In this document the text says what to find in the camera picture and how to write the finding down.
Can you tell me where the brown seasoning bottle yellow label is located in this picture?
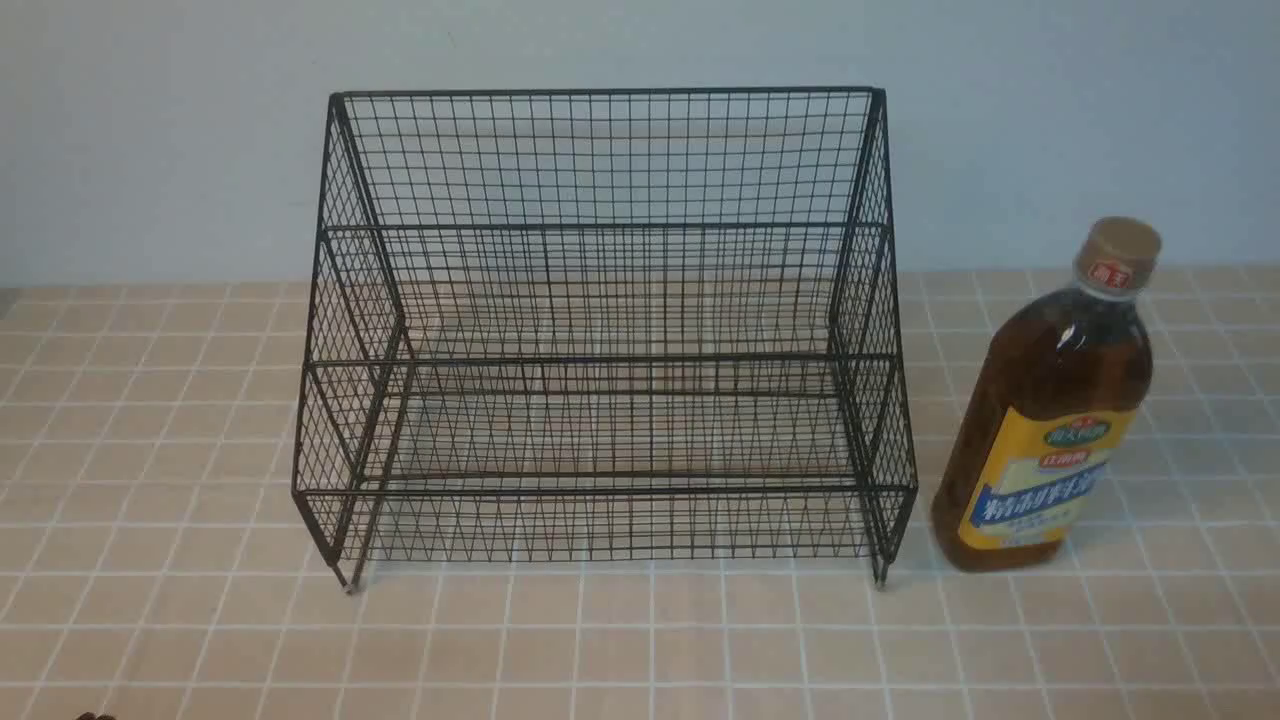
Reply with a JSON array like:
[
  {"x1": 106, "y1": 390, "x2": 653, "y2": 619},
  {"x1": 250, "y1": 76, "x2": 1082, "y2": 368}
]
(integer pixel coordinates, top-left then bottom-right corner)
[{"x1": 931, "y1": 217, "x2": 1162, "y2": 571}]

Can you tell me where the black wire mesh shelf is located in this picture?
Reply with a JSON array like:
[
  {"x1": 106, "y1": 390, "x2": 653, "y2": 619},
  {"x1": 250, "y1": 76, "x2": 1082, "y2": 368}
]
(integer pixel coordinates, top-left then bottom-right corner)
[{"x1": 291, "y1": 85, "x2": 919, "y2": 591}]

